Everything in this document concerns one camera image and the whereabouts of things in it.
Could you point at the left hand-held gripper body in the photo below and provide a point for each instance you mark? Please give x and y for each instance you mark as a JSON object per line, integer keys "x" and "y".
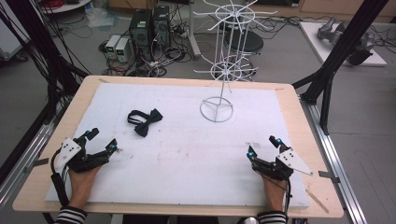
{"x": 76, "y": 161}

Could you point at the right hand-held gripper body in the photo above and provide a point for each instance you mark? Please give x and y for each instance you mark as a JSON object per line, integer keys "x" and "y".
{"x": 278, "y": 169}

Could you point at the black bow tie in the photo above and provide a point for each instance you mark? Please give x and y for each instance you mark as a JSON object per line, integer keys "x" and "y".
{"x": 148, "y": 120}

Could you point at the person's right hand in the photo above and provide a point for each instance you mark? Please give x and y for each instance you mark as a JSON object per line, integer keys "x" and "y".
{"x": 274, "y": 191}

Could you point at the person's left hand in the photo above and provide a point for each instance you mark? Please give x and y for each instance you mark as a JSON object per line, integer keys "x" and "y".
{"x": 81, "y": 185}

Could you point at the metal table clip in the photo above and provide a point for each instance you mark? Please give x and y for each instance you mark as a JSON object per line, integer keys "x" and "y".
{"x": 329, "y": 176}
{"x": 39, "y": 162}

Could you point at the person's striped right sleeve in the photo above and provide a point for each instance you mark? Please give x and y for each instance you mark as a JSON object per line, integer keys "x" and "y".
{"x": 271, "y": 218}

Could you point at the person's striped sleeve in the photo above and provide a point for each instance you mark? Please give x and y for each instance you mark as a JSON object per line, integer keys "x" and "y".
{"x": 71, "y": 216}
{"x": 271, "y": 218}

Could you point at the thin wooden stick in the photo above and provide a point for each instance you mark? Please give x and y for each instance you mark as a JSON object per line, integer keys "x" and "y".
{"x": 317, "y": 201}

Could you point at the person's striped left sleeve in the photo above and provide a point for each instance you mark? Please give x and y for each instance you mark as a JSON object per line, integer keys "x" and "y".
{"x": 71, "y": 216}

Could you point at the white foam mat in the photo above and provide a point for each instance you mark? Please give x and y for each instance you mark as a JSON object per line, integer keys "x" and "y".
{"x": 193, "y": 161}

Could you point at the white power supply unit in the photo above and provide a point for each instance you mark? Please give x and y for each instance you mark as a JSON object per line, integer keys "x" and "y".
{"x": 112, "y": 46}
{"x": 122, "y": 49}

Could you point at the round black stool base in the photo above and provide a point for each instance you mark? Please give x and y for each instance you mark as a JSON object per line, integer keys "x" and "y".
{"x": 249, "y": 42}

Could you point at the white floor board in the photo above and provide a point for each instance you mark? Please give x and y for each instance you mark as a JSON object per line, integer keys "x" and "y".
{"x": 323, "y": 46}

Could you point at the black computer tower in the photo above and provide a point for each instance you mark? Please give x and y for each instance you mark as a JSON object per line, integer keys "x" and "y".
{"x": 141, "y": 31}
{"x": 162, "y": 26}

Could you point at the clear plastic bag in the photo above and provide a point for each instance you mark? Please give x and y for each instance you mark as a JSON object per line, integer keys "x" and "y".
{"x": 99, "y": 17}

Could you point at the grey robot part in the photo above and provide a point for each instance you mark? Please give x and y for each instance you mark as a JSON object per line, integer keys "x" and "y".
{"x": 330, "y": 31}

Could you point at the aluminium rail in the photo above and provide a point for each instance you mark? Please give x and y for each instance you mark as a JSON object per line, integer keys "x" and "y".
{"x": 21, "y": 165}
{"x": 334, "y": 161}

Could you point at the black metal frame post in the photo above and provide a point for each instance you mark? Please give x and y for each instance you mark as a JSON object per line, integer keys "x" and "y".
{"x": 345, "y": 43}
{"x": 39, "y": 46}

